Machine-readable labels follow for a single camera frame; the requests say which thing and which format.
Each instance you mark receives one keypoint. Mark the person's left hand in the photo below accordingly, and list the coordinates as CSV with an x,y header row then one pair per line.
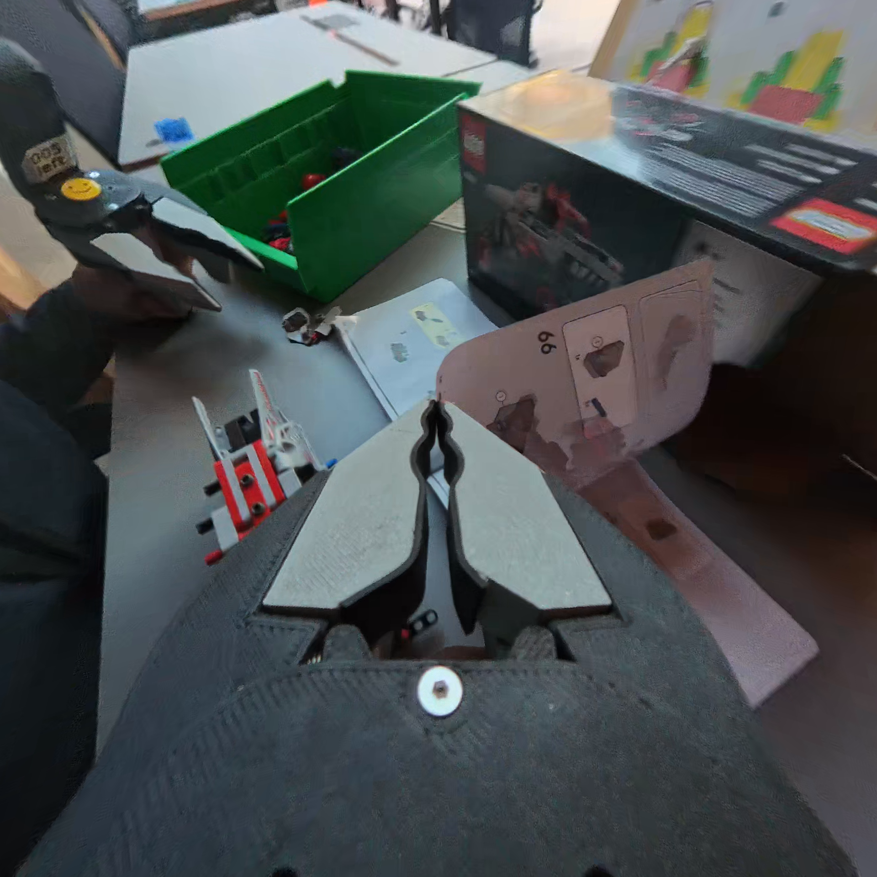
x,y
137,301

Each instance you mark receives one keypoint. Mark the blue LEGO plate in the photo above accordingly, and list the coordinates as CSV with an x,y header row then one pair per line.
x,y
174,129

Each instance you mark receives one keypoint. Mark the green plastic bin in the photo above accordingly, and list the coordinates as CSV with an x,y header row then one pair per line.
x,y
370,205

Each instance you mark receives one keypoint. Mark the person's left forearm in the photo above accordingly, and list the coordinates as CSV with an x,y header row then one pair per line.
x,y
55,342

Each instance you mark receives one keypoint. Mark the grey table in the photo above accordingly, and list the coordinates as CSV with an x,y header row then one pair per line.
x,y
260,61

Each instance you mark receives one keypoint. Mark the lego instruction booklet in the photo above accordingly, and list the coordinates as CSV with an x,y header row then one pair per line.
x,y
582,384

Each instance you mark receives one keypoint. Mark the small grey lego assembly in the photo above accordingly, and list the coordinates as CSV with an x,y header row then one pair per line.
x,y
305,325

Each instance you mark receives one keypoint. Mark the black chair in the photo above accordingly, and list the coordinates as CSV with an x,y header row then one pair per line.
x,y
493,27

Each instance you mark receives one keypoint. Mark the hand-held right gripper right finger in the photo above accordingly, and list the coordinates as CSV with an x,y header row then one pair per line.
x,y
521,541

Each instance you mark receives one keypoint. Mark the pile of loose lego pieces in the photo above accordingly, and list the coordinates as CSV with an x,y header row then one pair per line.
x,y
312,181

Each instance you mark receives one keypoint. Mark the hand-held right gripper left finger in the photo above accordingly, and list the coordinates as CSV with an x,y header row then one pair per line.
x,y
356,534

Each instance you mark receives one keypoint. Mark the person's dark clothing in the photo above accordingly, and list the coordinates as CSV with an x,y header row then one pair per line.
x,y
48,582

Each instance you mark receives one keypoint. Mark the partly built lego model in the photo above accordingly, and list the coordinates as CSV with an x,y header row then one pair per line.
x,y
250,479

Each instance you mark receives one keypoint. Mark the black lego set box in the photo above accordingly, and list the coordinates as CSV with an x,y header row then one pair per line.
x,y
685,178

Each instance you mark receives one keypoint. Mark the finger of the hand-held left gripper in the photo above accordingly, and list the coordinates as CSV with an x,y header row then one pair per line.
x,y
205,233
157,274

